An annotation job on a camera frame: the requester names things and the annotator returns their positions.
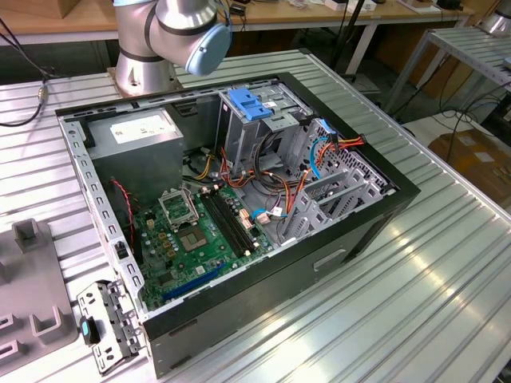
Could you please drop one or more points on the grey metal drive cage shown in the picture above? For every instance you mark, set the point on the grey metal drive cage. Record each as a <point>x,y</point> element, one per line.
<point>245,139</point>

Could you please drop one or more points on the grey power supply unit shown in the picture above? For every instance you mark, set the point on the grey power supply unit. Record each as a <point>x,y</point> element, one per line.
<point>135,159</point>

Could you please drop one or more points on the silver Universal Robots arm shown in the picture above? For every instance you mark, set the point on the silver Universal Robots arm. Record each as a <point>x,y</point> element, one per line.
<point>179,24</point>

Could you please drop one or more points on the small cardboard box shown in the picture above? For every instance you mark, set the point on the small cardboard box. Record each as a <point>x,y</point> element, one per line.
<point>68,8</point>

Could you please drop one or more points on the black RAM slot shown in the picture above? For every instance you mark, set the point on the black RAM slot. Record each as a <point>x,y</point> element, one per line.
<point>231,222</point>
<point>226,224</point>
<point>236,220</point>
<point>220,226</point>

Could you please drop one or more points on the blue expansion slot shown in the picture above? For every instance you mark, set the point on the blue expansion slot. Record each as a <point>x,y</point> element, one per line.
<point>195,283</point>

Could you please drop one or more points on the white box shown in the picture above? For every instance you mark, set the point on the white box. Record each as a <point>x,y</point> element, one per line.
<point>335,5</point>

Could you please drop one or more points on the black stand pole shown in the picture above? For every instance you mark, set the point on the black stand pole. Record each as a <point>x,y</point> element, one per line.
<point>353,8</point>

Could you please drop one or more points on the CPU socket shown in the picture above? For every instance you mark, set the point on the CPU socket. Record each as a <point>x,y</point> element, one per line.
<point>192,239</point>

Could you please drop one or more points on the grey parts rack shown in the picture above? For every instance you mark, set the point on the grey parts rack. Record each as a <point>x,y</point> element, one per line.
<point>36,279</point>

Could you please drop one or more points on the grey metal disk bay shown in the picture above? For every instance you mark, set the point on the grey metal disk bay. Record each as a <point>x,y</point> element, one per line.
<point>307,211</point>

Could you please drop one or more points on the metal card slot bracket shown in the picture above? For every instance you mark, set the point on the metal card slot bracket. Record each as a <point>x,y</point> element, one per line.
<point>120,315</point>

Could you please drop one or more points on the flat brown cardboard box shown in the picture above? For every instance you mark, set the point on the flat brown cardboard box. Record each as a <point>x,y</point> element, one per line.
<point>475,159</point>

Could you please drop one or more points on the blue plastic drive latch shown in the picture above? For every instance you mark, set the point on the blue plastic drive latch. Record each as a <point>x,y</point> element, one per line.
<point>247,105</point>

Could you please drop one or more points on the green motherboard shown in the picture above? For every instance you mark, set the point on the green motherboard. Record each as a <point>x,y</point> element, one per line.
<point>191,271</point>

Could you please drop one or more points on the small black case switch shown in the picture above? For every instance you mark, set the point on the small black case switch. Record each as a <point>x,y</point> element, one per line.
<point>120,250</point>

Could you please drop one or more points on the black latch with teal stripe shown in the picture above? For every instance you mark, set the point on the black latch with teal stripe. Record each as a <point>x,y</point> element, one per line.
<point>91,331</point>

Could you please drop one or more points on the wooden top desk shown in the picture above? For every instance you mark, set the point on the wooden top desk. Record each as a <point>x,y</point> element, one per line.
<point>40,20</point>

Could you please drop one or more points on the black open PC case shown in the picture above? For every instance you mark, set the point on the black open PC case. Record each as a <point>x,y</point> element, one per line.
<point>259,295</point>

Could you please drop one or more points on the metal slat side table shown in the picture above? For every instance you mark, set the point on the metal slat side table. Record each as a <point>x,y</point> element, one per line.
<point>467,46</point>

